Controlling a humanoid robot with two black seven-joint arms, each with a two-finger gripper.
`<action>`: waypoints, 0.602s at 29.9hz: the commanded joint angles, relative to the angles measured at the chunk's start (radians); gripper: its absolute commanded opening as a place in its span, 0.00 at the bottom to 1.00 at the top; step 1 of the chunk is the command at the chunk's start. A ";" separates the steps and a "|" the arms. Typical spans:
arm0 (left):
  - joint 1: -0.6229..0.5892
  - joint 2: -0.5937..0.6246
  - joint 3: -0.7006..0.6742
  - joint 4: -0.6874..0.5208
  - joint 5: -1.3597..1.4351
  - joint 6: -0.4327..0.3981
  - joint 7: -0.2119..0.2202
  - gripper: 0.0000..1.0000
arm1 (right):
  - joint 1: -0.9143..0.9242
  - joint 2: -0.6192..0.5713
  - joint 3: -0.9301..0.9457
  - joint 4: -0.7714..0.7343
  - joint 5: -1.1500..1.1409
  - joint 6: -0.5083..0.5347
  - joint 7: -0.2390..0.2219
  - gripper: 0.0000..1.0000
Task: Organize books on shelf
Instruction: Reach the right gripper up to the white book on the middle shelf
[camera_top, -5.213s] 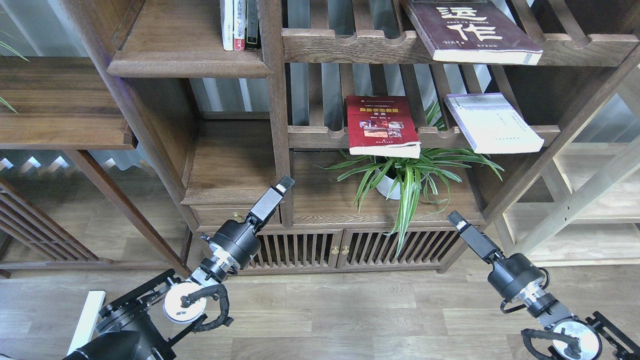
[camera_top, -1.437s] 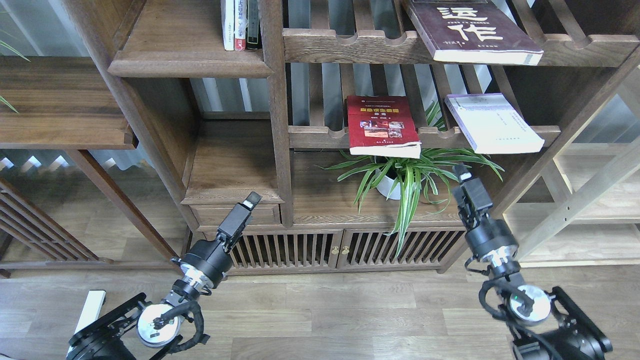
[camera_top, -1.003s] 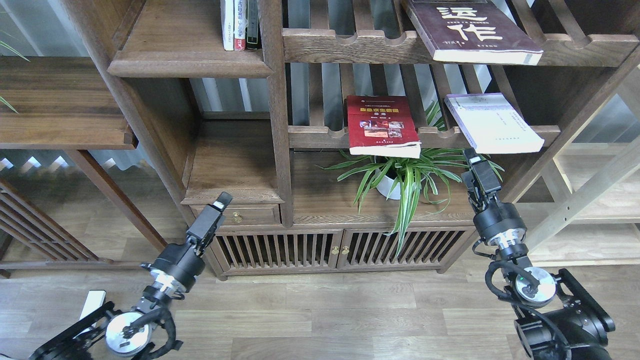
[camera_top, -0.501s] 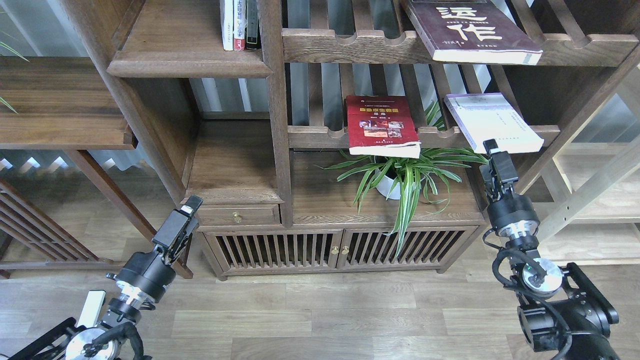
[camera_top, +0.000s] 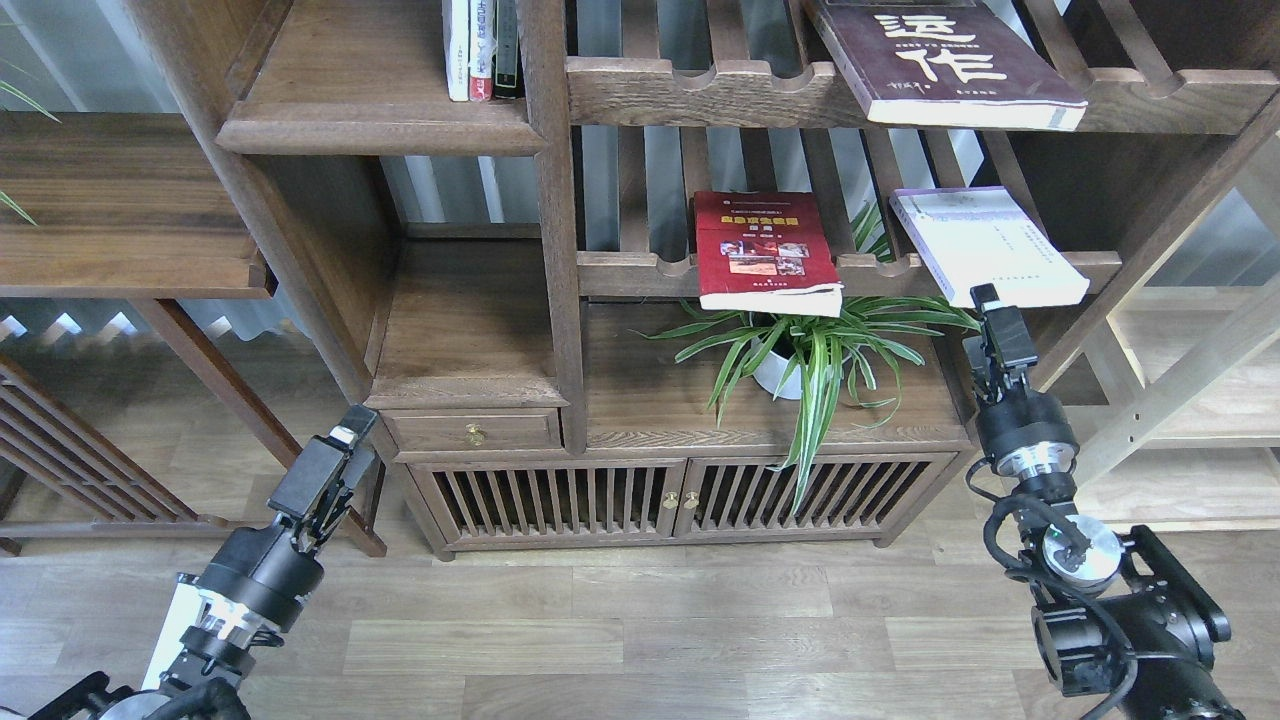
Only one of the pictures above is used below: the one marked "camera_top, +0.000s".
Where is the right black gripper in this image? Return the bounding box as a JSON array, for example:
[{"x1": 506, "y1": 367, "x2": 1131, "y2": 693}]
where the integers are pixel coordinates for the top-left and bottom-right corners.
[{"x1": 963, "y1": 283, "x2": 1079, "y2": 479}]

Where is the black upright book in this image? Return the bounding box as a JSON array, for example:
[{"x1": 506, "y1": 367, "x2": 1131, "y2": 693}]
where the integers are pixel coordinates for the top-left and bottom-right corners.
[{"x1": 492, "y1": 0, "x2": 524, "y2": 99}]

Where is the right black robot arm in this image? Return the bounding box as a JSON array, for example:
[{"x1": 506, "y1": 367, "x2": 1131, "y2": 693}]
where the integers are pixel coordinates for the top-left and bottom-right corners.
[{"x1": 964, "y1": 284, "x2": 1242, "y2": 719}]

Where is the red white upright book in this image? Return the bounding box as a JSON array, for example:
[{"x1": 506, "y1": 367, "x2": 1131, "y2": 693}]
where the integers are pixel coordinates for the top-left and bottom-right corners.
[{"x1": 468, "y1": 0, "x2": 497, "y2": 102}]

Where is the white plant pot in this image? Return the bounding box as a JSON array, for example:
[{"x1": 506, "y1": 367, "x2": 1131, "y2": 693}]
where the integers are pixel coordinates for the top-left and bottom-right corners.
[{"x1": 751, "y1": 324, "x2": 803, "y2": 400}]

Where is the white lavender book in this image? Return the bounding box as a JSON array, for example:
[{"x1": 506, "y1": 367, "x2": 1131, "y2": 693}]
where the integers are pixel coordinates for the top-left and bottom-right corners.
[{"x1": 890, "y1": 186, "x2": 1089, "y2": 307}]

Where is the white table leg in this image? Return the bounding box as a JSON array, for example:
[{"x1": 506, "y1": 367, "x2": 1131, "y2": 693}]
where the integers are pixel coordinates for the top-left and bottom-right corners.
[{"x1": 140, "y1": 571, "x2": 205, "y2": 691}]

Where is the brass drawer knob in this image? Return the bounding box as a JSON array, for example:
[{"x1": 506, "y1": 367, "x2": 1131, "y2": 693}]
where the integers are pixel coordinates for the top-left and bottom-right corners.
[{"x1": 465, "y1": 423, "x2": 486, "y2": 447}]

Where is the dark maroon book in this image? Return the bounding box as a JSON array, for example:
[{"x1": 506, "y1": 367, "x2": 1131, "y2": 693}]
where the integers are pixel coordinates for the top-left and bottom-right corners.
[{"x1": 803, "y1": 1, "x2": 1088, "y2": 131}]

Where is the green spider plant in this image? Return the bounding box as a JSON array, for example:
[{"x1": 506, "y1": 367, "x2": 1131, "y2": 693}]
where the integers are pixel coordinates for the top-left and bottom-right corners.
[{"x1": 640, "y1": 200, "x2": 986, "y2": 518}]

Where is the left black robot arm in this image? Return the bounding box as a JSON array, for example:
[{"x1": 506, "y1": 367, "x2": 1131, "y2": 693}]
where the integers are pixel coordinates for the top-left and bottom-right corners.
[{"x1": 35, "y1": 405, "x2": 378, "y2": 719}]

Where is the dark wooden bookshelf cabinet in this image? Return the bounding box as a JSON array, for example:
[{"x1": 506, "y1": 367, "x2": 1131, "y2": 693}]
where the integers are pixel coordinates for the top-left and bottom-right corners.
[{"x1": 125, "y1": 0, "x2": 1280, "y2": 562}]

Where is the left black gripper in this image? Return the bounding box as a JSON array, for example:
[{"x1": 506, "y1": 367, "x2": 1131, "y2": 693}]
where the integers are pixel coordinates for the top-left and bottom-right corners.
[{"x1": 196, "y1": 405, "x2": 378, "y2": 632}]

